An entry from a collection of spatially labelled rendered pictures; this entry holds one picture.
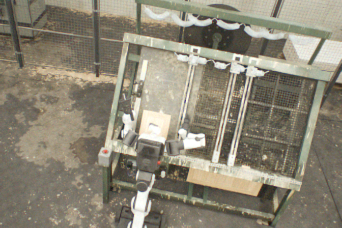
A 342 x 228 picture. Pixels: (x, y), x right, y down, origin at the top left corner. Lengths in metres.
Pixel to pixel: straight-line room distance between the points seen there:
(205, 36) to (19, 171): 2.95
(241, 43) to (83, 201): 2.72
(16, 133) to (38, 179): 0.95
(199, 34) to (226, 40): 0.33
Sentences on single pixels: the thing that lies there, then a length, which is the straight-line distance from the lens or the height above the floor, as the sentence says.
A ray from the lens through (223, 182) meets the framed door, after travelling 4.25.
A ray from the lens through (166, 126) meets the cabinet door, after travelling 3.65.
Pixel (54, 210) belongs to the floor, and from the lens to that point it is 4.35.
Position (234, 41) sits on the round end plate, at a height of 1.83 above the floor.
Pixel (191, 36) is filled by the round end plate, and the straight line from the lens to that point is 4.00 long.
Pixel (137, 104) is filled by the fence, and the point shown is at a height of 1.28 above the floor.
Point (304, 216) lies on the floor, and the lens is 4.86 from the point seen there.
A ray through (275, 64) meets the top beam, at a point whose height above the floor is 1.90.
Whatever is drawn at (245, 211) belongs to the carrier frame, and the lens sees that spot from 4.34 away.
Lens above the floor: 3.65
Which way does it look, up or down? 39 degrees down
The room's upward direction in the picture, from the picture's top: 9 degrees clockwise
